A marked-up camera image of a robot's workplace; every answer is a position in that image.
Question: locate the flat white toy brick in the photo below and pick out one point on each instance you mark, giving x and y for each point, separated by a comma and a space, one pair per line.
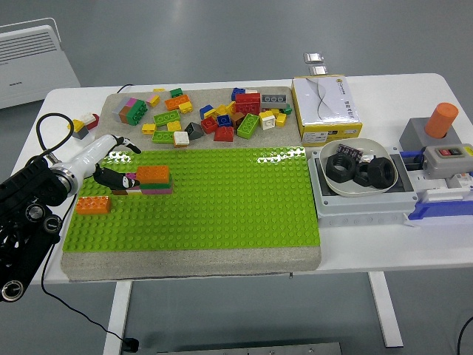
251, 91

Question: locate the brown toy brick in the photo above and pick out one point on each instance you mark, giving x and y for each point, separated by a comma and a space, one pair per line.
124, 115
237, 119
119, 192

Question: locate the white table leg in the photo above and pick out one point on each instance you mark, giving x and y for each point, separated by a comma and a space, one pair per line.
118, 314
386, 310

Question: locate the grey block with hole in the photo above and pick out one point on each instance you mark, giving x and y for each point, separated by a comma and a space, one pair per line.
412, 135

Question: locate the large black hex nut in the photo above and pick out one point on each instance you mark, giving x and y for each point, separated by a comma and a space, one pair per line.
340, 168
382, 172
363, 178

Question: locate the small green toy brick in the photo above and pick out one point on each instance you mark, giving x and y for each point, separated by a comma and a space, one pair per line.
287, 109
176, 92

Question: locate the large red toy brick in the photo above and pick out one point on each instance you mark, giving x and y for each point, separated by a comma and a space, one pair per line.
247, 103

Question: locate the pink and yellow brick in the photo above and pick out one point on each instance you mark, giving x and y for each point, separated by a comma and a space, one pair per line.
152, 100

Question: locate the red sloped toy brick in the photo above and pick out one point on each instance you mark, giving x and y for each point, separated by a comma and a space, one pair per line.
224, 134

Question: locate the green studded baseplate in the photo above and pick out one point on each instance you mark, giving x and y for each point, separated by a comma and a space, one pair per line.
221, 207

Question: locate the silver floor plate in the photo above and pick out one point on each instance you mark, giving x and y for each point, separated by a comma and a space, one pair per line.
313, 57
318, 69

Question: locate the orange toy brick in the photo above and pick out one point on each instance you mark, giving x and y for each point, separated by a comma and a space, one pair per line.
153, 174
93, 204
177, 101

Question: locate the blue plastic rail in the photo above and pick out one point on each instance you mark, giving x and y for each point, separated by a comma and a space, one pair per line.
439, 210

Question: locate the dark green toy brick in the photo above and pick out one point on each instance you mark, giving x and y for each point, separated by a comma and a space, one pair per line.
136, 112
159, 185

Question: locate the grey sloped toy brick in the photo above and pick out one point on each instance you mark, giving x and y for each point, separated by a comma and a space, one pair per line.
194, 131

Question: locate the white heater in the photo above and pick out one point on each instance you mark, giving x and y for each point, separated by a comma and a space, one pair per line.
33, 66

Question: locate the lime green toy brick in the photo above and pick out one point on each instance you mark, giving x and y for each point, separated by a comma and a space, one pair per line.
163, 137
167, 118
248, 125

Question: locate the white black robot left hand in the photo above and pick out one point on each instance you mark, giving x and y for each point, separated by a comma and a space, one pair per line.
90, 153

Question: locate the white bowl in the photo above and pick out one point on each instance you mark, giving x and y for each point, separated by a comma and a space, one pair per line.
369, 146

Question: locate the grey-brown mat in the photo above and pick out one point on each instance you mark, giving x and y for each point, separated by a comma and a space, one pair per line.
184, 264

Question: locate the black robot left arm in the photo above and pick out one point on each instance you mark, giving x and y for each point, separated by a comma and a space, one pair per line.
33, 188

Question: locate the white and yellow cardboard box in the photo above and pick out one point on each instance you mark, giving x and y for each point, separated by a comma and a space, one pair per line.
327, 109

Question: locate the light grey junction box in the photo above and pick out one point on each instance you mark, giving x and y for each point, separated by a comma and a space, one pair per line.
362, 207

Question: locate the blue toy brick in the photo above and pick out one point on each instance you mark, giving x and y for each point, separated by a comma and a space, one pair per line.
224, 120
205, 109
238, 92

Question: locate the purple circuit board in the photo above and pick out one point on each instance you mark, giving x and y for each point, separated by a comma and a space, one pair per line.
349, 151

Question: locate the orange cylinder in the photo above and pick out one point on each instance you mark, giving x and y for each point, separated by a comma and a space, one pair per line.
440, 120

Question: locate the long grey toy brick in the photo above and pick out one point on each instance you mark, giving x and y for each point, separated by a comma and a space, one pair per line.
274, 100

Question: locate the magenta toy brick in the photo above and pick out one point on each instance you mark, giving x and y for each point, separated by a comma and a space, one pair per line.
132, 175

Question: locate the grey push-button switch box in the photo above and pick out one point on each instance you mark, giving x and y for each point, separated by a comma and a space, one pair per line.
443, 164

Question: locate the white plastic fixture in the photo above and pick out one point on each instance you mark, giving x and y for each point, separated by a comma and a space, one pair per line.
436, 188

